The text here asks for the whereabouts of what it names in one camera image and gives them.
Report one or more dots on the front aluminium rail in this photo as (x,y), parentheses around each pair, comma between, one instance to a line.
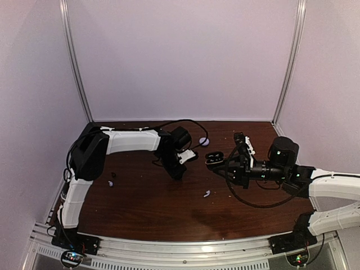
(117,253)

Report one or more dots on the right circuit board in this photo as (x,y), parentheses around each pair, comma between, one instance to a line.
(298,260)

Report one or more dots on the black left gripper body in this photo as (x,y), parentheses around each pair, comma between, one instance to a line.
(167,161)

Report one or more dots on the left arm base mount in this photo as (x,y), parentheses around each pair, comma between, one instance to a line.
(80,243)

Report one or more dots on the circuit board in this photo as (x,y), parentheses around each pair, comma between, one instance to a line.
(71,259)
(298,260)

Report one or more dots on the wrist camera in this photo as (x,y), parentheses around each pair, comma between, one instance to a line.
(187,155)
(243,145)

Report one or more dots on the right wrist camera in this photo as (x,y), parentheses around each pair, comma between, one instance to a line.
(243,145)

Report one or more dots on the purple round charging case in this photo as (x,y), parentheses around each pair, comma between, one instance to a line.
(203,141)

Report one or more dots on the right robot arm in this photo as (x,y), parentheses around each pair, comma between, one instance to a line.
(334,196)

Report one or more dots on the aluminium frame post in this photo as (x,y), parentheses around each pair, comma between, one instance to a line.
(65,17)
(294,49)

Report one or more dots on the black earbud charging case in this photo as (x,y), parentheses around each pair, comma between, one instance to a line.
(214,158)

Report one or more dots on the right aluminium frame post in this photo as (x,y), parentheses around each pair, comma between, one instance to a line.
(294,49)

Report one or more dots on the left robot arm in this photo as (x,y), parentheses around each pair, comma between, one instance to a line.
(86,161)

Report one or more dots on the left circuit board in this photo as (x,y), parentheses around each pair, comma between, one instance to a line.
(71,259)

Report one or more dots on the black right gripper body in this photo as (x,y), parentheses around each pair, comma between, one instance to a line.
(245,171)

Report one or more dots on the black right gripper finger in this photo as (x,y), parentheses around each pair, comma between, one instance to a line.
(218,169)
(232,160)

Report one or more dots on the left aluminium frame post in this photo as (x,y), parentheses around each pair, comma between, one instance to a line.
(65,17)

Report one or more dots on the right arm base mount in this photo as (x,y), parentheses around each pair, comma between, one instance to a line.
(291,241)

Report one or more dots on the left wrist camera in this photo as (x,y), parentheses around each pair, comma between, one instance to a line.
(187,155)

